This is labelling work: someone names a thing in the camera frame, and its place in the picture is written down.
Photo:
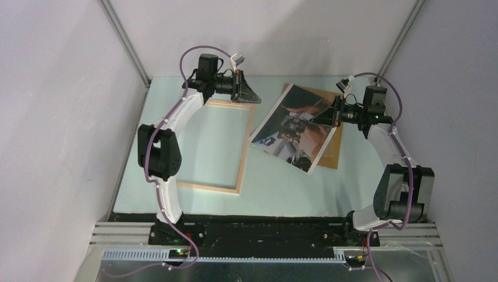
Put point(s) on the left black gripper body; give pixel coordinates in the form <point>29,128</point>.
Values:
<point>229,86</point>

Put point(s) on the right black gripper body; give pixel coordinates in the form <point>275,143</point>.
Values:
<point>347,113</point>

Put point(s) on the wooden picture frame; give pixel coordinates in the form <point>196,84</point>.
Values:
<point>214,145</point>

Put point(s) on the printed photo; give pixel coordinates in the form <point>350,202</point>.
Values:
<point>266,136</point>

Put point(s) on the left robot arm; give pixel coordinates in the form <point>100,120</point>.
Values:
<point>158,150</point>

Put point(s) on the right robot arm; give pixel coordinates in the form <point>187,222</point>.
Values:
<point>404,191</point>

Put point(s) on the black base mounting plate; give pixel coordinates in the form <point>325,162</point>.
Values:
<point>258,236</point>

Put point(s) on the right corner aluminium profile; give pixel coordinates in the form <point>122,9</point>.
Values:
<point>403,33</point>

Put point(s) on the corner aluminium profile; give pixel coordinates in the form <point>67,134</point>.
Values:
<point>403,33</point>
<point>118,28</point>

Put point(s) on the left corner aluminium profile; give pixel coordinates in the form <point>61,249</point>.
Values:
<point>118,28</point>

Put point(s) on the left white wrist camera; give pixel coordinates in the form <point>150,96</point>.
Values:
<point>237,59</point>

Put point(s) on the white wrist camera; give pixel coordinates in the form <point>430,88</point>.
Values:
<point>237,59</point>
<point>344,84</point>

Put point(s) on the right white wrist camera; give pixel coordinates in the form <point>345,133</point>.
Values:
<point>344,84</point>

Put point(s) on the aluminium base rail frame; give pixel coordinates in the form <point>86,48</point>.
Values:
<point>413,254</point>

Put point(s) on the grey slotted cable duct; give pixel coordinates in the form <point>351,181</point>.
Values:
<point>173,255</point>

